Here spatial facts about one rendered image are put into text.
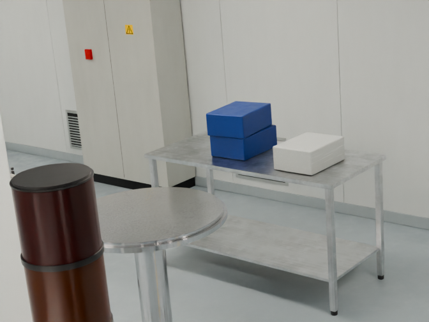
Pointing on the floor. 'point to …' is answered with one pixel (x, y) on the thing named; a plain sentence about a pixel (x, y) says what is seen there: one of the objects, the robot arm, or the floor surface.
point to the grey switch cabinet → (129, 88)
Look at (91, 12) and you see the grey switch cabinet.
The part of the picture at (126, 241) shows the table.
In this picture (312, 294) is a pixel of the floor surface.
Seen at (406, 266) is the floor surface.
